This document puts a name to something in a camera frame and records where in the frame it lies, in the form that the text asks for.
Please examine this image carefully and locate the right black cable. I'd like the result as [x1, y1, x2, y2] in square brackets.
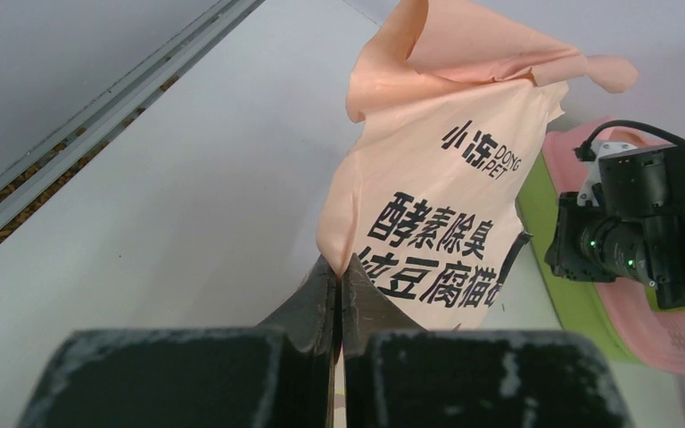
[574, 119, 685, 170]

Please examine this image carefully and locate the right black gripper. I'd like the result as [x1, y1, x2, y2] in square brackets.
[544, 144, 685, 309]

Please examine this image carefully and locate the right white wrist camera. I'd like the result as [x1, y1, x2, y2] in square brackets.
[575, 140, 640, 208]

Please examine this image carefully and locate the cat litter bag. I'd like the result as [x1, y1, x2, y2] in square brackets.
[317, 1, 638, 330]

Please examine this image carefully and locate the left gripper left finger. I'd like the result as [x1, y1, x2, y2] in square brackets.
[19, 258, 336, 427]

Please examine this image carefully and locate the pink green litter box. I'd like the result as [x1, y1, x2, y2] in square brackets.
[517, 117, 685, 374]

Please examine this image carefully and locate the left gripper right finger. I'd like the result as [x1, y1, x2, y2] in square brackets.
[341, 257, 634, 427]

